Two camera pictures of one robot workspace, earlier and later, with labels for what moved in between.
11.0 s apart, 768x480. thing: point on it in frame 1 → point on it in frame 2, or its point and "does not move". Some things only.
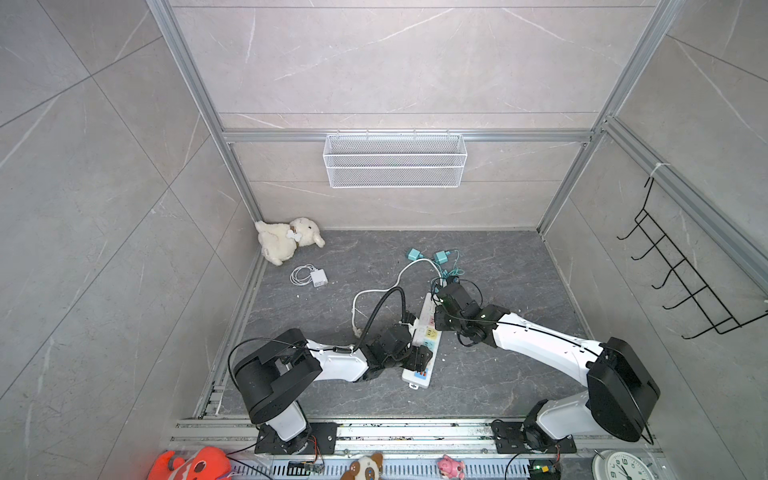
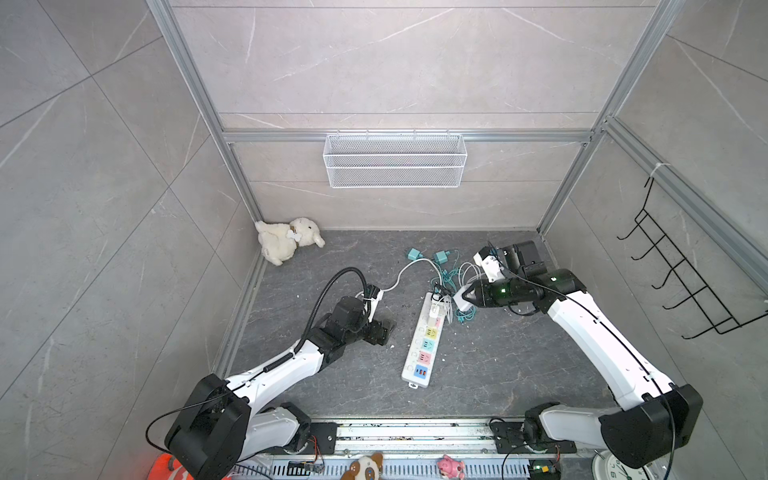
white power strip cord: [358, 331] does not move
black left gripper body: [413, 359] → [370, 331]
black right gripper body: [443, 322] → [500, 292]
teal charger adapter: [440, 257] does not move
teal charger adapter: [414, 254] does not move
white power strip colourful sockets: [427, 336] does not move
